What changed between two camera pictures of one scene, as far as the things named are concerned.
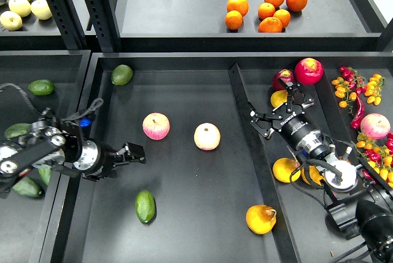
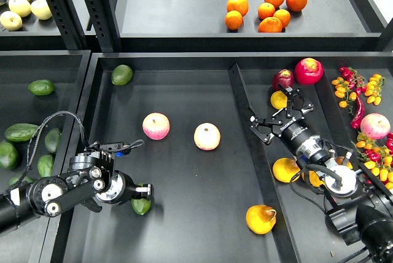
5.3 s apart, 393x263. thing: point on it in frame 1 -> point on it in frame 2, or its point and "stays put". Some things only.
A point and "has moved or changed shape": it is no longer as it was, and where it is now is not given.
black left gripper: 107,157 -> 131,191
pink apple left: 156,126 stays put
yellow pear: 260,219 stays put
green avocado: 145,205 has moved or changed shape
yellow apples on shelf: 19,7 stays put
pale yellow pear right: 40,8 stays put
